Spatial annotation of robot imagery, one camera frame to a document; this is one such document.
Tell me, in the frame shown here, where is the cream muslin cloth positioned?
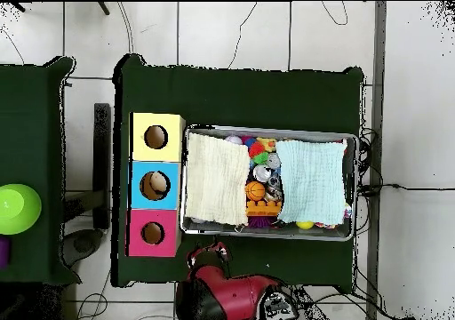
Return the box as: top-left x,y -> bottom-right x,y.
184,132 -> 251,227

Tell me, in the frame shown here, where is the lime green plastic bowl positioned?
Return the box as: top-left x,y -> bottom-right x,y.
0,183 -> 43,236

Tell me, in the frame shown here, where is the shallow metal mesh bin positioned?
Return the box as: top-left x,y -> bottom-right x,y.
179,124 -> 359,243

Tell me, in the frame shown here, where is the wooden box with three holes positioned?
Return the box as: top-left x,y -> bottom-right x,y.
125,111 -> 187,258

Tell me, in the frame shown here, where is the purple spiky rubber ball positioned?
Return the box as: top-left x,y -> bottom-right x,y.
247,215 -> 276,228

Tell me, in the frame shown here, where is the orange plastic toy brick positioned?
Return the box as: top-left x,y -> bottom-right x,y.
245,199 -> 283,217

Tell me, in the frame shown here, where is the orange toy basketball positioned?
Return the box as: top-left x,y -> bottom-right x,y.
244,180 -> 267,203

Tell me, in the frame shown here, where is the light blue muslin cloth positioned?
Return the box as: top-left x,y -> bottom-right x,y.
275,139 -> 348,226

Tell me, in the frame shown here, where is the grey round base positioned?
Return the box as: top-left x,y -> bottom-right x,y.
61,228 -> 106,268

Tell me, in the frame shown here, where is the black upright panel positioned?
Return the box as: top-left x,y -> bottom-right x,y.
92,102 -> 112,230

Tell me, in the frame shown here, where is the purple object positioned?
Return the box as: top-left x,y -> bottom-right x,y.
0,236 -> 11,269

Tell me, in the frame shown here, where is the black power cable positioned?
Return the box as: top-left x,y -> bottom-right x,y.
357,182 -> 455,197

